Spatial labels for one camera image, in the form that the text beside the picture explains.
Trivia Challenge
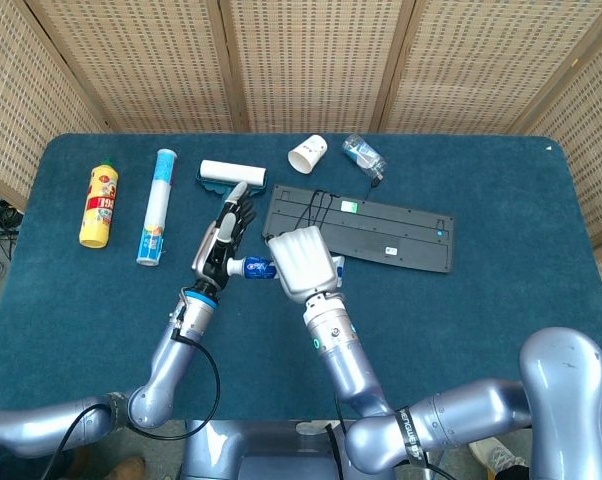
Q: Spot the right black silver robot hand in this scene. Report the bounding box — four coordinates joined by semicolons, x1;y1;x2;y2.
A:
265;225;344;304

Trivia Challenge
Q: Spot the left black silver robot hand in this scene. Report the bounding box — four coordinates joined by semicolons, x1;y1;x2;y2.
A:
190;181;260;293

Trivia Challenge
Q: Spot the blue white toothpaste tube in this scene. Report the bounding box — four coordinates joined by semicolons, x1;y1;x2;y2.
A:
225;253;347;288

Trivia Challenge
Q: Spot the white blue tube container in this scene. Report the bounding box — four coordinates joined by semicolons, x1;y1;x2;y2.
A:
134;148;179;268

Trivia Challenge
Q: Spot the teal lint roller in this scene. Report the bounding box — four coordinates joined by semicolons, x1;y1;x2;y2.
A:
195;159;270;202

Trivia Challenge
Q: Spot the black keyboard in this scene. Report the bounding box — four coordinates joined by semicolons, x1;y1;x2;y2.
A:
260;183;456;275

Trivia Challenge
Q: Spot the white paper cup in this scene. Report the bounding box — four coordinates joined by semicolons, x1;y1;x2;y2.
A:
286;134;329;177

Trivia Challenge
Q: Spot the clear blue-labelled plastic bottle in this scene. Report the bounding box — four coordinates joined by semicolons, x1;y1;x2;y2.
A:
341;133;389;183

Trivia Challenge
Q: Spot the yellow red-labelled bottle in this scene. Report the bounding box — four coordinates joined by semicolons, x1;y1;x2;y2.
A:
78;158;121;249

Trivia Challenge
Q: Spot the bamboo folding screen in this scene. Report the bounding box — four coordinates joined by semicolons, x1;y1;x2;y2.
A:
0;0;602;261

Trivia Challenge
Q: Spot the blue-grey robot torso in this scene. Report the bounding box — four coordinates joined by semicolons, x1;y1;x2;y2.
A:
179;418;355;480

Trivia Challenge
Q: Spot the brown shoe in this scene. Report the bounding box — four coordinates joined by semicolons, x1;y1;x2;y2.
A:
102;455;148;480

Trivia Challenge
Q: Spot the white shoe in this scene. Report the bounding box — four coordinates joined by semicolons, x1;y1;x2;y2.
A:
469;436;531;472

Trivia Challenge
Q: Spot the black keyboard cable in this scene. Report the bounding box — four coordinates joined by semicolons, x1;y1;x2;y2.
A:
291;175;383;248

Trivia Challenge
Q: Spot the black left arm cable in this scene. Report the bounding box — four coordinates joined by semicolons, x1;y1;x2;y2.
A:
44;319;222;480

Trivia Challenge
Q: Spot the black torso cable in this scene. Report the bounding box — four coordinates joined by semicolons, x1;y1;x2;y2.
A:
324;421;343;480

